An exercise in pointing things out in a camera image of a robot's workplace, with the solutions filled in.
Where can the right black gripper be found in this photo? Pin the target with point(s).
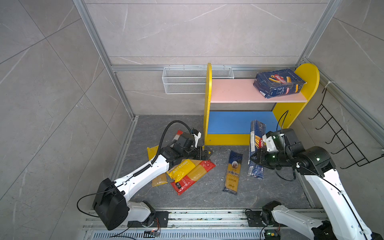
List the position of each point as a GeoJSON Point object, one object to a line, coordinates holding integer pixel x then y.
{"type": "Point", "coordinates": [260, 159]}

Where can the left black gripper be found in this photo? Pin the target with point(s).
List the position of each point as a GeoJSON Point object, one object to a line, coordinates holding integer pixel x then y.
{"type": "Point", "coordinates": [201, 156]}

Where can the blue Barilla spaghetti bag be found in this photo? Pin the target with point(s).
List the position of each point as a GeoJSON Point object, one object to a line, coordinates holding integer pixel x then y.
{"type": "Point", "coordinates": [258, 129]}

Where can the blue yellow spaghetti bag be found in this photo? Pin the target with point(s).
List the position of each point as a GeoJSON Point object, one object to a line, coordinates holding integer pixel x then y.
{"type": "Point", "coordinates": [233, 173]}

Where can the blue Barilla rigatoni box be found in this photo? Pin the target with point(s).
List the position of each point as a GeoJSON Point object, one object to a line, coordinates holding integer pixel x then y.
{"type": "Point", "coordinates": [278, 83]}

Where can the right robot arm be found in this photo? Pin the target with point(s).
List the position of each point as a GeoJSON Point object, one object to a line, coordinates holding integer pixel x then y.
{"type": "Point", "coordinates": [317, 167]}

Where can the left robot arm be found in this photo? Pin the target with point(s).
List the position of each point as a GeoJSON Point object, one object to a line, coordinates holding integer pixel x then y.
{"type": "Point", "coordinates": [112, 201]}

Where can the red yellow pasta bag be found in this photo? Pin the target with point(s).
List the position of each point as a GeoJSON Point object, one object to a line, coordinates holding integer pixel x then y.
{"type": "Point", "coordinates": [196, 173]}

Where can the yellow shelf unit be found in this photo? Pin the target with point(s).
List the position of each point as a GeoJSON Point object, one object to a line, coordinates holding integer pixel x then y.
{"type": "Point", "coordinates": [233, 128]}

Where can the small tan pasta bag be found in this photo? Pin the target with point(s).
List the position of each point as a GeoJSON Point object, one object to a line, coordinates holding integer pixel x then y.
{"type": "Point", "coordinates": [160, 180]}

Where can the red white spaghetti bag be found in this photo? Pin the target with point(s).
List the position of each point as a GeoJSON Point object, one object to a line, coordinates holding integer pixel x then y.
{"type": "Point", "coordinates": [179, 133]}

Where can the yellow Pastatime spaghetti bag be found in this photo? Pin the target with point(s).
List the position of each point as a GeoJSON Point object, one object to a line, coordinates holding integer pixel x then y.
{"type": "Point", "coordinates": [178, 172]}

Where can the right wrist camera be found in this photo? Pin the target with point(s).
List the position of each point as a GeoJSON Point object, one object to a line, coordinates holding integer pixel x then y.
{"type": "Point", "coordinates": [270, 145]}

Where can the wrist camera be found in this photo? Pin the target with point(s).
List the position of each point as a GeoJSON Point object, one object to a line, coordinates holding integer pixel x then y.
{"type": "Point", "coordinates": [270, 145]}
{"type": "Point", "coordinates": [197, 135]}

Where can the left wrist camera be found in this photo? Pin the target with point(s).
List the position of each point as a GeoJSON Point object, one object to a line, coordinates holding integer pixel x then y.
{"type": "Point", "coordinates": [197, 135]}

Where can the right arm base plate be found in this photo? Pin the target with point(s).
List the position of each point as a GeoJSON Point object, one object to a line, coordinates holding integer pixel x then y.
{"type": "Point", "coordinates": [258, 218]}

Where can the white wire mesh basket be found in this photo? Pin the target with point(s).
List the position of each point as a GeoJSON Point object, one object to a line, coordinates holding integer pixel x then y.
{"type": "Point", "coordinates": [184, 80]}

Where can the aluminium mounting rail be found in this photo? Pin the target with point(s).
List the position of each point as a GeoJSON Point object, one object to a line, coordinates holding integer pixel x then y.
{"type": "Point", "coordinates": [189, 224]}

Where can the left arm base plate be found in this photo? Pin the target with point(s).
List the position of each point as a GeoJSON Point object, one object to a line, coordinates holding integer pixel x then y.
{"type": "Point", "coordinates": [159, 218]}

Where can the black wire hook rack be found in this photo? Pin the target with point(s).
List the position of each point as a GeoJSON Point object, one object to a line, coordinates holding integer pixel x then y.
{"type": "Point", "coordinates": [339, 133]}

